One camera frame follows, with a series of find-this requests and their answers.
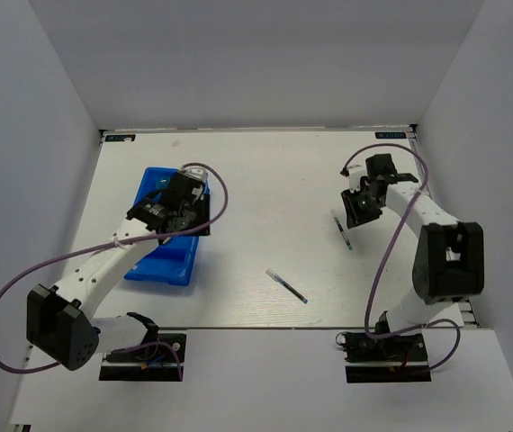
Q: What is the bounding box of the green ink pen refill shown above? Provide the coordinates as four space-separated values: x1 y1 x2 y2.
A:
330 209 353 251

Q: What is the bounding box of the blue ink pen refill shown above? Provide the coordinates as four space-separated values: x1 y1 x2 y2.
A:
265 269 308 304

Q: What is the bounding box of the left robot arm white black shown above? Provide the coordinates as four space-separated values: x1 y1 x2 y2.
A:
26 166 210 371

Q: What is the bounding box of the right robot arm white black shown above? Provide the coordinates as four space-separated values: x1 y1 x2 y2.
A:
340 153 484 359

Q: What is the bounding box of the blue transparent tape roll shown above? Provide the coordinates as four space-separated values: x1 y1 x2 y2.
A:
156 178 168 189

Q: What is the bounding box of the blue plastic compartment tray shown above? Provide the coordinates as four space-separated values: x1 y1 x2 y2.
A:
125 167 210 286

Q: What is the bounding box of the right table corner label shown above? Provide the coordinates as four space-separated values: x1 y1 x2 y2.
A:
374 131 407 140

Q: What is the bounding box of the table corner label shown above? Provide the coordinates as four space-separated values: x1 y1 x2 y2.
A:
374 131 407 140
104 134 136 142

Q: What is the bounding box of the left table corner label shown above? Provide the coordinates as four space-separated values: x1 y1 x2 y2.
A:
104 134 136 142

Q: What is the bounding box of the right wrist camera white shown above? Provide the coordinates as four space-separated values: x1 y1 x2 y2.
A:
340 164 366 192

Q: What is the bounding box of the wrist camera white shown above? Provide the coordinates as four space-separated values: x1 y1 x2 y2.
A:
340 164 366 192
179 165 208 185

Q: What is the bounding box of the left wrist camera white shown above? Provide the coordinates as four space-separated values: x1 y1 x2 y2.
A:
179 165 208 185

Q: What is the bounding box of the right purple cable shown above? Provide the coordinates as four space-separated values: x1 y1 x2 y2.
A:
341 142 463 373

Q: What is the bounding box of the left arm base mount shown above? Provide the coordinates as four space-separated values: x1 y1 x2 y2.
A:
99 331 187 383

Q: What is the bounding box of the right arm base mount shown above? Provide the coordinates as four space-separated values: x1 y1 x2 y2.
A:
335 332 431 383

